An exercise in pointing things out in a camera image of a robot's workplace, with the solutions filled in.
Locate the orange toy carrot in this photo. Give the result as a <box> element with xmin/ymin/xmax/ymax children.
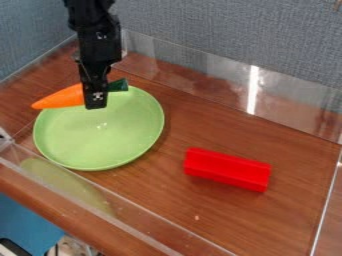
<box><xmin>31</xmin><ymin>78</ymin><xmax>129</xmax><ymax>110</ymax></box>

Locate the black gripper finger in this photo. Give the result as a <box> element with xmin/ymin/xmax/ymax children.
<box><xmin>79</xmin><ymin>63</ymin><xmax>109</xmax><ymax>110</ymax></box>

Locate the green plastic plate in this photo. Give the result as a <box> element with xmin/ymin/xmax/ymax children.
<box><xmin>32</xmin><ymin>87</ymin><xmax>166</xmax><ymax>171</ymax></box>

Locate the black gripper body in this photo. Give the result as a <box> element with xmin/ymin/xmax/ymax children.
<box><xmin>74</xmin><ymin>23</ymin><xmax>122</xmax><ymax>77</ymax></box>

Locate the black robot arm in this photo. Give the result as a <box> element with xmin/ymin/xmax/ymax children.
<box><xmin>63</xmin><ymin>0</ymin><xmax>122</xmax><ymax>110</ymax></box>

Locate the clear acrylic enclosure wall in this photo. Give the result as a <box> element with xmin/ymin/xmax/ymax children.
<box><xmin>0</xmin><ymin>32</ymin><xmax>342</xmax><ymax>256</ymax></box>

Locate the red rectangular block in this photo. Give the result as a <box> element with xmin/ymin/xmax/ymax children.
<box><xmin>183</xmin><ymin>148</ymin><xmax>271</xmax><ymax>192</ymax></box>

